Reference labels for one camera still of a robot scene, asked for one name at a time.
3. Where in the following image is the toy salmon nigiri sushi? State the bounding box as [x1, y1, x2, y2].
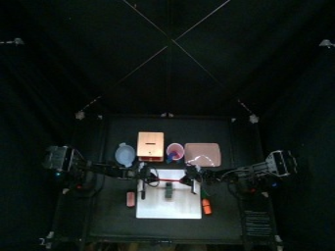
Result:
[126, 191, 136, 208]

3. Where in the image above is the grey blue bowl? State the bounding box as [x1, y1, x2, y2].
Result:
[114, 142, 138, 169]

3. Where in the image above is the brown square tray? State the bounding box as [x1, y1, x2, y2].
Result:
[183, 142, 223, 168]

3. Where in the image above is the orange toy carrot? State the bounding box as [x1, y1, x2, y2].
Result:
[200, 191, 214, 216]

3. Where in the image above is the white cutting board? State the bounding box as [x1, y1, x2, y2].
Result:
[135, 169, 203, 220]

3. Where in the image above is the wooden box with red drawer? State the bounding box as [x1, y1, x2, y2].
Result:
[136, 131, 167, 163]

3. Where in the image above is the reddish plastic cup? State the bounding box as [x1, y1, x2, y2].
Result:
[166, 142, 186, 164]

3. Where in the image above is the black sheet with white text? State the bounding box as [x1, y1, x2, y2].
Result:
[240, 209, 275, 243]

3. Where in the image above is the left wrist camera black cable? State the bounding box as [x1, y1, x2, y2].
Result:
[144, 166, 162, 188]

